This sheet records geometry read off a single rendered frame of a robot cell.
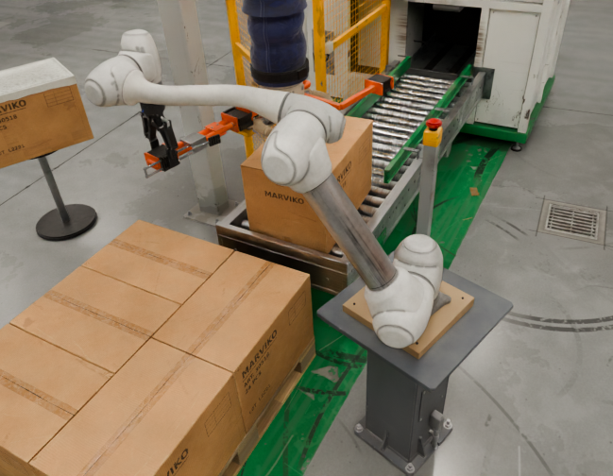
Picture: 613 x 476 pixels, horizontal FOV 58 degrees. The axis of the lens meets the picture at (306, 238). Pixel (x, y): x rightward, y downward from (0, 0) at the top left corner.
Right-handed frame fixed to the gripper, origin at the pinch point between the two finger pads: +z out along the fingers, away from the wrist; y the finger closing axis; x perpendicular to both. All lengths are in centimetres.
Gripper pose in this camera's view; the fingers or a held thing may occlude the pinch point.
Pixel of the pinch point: (164, 155)
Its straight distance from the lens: 196.3
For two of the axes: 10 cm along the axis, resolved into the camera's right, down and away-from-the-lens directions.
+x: -6.6, 4.9, -5.7
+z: 0.5, 7.9, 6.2
